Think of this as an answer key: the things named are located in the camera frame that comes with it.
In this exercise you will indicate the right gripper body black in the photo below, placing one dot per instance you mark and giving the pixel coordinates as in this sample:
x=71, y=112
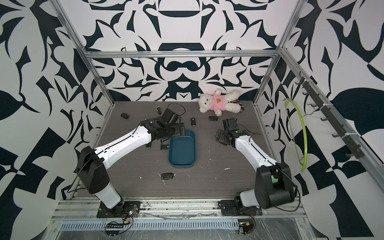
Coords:
x=224, y=135

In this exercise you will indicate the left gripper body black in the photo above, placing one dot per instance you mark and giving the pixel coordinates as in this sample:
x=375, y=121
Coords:
x=175, y=132

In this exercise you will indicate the dark teal storage box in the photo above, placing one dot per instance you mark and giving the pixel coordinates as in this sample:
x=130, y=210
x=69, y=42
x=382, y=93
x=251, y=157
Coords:
x=183, y=150

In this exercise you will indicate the black car key front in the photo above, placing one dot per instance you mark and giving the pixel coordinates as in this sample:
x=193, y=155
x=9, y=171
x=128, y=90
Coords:
x=167, y=176

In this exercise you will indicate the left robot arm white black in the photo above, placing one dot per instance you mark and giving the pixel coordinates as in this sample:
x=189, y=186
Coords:
x=93, y=163

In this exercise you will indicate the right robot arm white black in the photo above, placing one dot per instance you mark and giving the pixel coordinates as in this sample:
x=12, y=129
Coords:
x=273, y=184

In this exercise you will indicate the black connector box right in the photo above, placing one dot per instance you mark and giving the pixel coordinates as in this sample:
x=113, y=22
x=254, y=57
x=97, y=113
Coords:
x=246, y=228

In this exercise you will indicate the black connector box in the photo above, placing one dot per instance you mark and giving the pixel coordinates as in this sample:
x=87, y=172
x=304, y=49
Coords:
x=246, y=228
x=113, y=229

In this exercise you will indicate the black connector box left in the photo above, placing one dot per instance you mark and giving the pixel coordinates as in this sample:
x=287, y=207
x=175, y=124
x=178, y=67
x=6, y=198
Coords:
x=113, y=229

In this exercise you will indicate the white teddy bear pink shirt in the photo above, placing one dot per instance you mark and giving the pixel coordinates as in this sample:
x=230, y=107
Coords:
x=219, y=102

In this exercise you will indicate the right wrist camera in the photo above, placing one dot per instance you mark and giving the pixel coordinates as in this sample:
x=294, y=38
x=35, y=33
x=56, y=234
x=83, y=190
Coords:
x=230, y=125

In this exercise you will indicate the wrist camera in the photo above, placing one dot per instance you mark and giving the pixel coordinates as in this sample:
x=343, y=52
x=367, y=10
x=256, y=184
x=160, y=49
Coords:
x=230, y=125
x=169, y=117

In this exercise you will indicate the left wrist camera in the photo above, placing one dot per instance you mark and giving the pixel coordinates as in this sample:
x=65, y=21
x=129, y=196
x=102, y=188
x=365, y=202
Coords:
x=169, y=117

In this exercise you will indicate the car key with metal ring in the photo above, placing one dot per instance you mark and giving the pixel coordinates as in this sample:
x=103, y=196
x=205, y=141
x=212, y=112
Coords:
x=159, y=110

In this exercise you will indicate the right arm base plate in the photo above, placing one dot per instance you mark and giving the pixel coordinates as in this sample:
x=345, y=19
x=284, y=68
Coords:
x=235, y=208

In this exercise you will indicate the green hoop on wall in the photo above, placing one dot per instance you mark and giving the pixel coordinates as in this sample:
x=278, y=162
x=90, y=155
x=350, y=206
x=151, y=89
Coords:
x=304, y=159

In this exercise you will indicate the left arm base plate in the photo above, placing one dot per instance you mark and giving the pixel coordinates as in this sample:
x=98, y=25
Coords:
x=122, y=209

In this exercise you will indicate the black hook rail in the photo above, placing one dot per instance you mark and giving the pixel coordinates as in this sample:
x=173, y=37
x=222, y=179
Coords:
x=331, y=115

